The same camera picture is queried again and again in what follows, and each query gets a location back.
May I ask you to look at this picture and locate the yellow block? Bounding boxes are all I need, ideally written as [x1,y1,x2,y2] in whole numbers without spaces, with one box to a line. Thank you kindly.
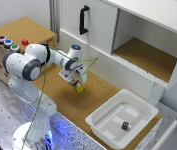
[75,85,84,94]

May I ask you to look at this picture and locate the black door handle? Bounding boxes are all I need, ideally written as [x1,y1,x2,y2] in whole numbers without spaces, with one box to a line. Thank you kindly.
[79,4,90,36]

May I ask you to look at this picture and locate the green button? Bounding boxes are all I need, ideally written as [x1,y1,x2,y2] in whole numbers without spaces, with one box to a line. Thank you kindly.
[9,43,22,54]

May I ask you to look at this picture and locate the green cable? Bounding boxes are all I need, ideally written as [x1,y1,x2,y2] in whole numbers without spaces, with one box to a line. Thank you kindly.
[21,44,99,150]

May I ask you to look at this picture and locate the red button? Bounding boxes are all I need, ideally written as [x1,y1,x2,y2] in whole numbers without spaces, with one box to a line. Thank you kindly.
[0,34,7,45]

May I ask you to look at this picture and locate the blue button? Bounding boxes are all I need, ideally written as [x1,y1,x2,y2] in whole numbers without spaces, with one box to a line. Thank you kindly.
[3,38,14,49]

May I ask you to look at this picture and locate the purple block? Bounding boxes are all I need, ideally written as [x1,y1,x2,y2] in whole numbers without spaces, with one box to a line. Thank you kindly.
[121,121,130,130]

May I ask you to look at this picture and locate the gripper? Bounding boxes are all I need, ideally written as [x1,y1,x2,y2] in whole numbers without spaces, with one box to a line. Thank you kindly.
[59,62,88,86]

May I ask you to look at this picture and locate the white plastic box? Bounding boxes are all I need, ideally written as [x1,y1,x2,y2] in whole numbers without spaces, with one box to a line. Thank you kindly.
[84,88,160,150]

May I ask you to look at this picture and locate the white cabinet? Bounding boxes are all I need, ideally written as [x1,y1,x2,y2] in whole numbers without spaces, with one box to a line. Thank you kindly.
[58,0,177,107]

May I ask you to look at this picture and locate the white sliding door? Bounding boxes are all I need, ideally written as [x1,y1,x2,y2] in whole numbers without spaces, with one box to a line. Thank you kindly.
[60,0,119,55]

